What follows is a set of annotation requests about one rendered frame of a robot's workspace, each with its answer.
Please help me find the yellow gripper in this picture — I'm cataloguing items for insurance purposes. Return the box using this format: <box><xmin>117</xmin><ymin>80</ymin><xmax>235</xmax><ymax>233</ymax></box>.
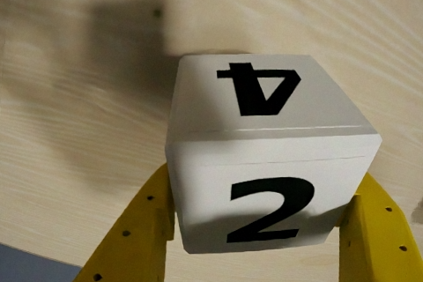
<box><xmin>72</xmin><ymin>163</ymin><xmax>423</xmax><ymax>282</ymax></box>

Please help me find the white cube with black digits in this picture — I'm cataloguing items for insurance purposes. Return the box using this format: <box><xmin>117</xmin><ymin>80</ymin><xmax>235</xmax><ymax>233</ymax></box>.
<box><xmin>165</xmin><ymin>54</ymin><xmax>382</xmax><ymax>255</ymax></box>

